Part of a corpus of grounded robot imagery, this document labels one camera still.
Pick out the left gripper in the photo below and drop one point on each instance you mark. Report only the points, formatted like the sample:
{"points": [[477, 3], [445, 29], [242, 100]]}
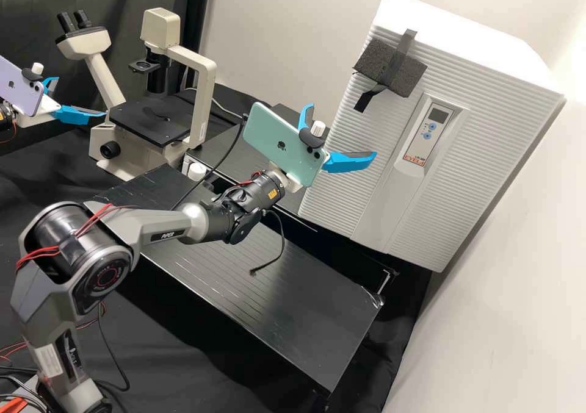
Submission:
{"points": [[34, 116]]}

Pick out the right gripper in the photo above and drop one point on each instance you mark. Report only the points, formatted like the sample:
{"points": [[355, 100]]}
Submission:
{"points": [[293, 183]]}

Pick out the incubator door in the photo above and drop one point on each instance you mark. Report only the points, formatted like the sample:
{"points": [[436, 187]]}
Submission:
{"points": [[494, 157]]}

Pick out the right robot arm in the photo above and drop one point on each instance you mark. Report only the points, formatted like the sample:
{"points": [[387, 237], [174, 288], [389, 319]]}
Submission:
{"points": [[155, 230]]}

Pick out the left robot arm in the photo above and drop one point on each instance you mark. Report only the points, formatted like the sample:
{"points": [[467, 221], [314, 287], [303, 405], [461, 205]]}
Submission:
{"points": [[4, 116]]}

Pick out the white incubator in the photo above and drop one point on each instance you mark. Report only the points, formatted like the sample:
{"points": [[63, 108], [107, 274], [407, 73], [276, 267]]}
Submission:
{"points": [[458, 33]]}

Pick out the white-capped bottle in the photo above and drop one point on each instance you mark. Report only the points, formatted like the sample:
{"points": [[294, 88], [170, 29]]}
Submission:
{"points": [[198, 170]]}

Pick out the cream microscope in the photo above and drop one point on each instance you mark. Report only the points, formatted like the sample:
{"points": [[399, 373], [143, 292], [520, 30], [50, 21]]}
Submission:
{"points": [[203, 88]]}

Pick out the right wrist camera phone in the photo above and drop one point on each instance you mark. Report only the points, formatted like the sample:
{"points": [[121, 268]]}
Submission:
{"points": [[279, 138]]}

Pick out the wrist camera phone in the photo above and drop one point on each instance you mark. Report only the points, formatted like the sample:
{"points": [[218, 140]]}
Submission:
{"points": [[18, 88], [279, 138]]}

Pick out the left wrist camera phone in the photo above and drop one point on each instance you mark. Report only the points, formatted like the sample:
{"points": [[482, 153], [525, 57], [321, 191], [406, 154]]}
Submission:
{"points": [[18, 88]]}

